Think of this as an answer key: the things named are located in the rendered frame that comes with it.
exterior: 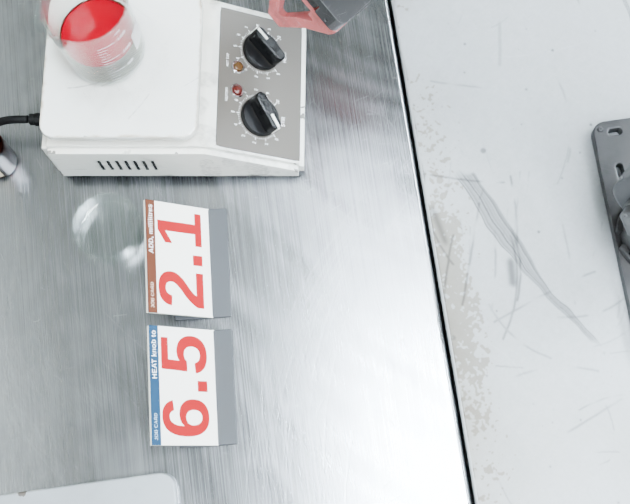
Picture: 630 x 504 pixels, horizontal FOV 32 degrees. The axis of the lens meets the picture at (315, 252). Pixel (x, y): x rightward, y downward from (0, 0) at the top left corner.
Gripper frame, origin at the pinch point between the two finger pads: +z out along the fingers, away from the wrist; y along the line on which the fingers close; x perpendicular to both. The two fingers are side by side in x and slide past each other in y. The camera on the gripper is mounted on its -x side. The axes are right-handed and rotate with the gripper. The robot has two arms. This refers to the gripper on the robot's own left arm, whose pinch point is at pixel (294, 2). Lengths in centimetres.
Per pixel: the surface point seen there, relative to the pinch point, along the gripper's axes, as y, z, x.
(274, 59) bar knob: 0.7, 5.8, 2.3
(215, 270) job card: 13.7, 12.4, 11.8
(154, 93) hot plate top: 10.0, 7.4, -1.7
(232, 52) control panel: 2.5, 7.1, -0.2
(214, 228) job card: 11.2, 12.6, 9.3
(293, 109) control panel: 1.6, 7.1, 6.3
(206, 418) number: 22.9, 11.8, 19.2
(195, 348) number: 19.6, 11.9, 14.9
